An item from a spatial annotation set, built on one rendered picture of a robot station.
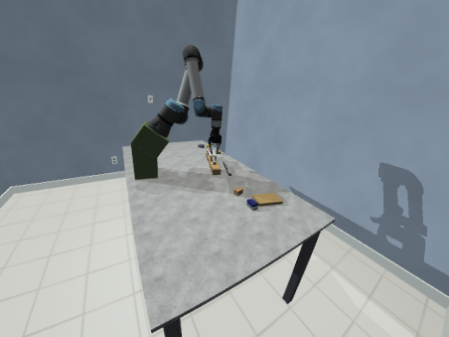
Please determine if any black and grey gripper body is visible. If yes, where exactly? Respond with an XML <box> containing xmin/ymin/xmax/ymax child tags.
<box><xmin>211</xmin><ymin>126</ymin><xmax>222</xmax><ymax>143</ymax></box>

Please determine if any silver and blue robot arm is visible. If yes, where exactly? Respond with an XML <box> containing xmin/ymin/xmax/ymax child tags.
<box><xmin>147</xmin><ymin>45</ymin><xmax>223</xmax><ymax>138</ymax></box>

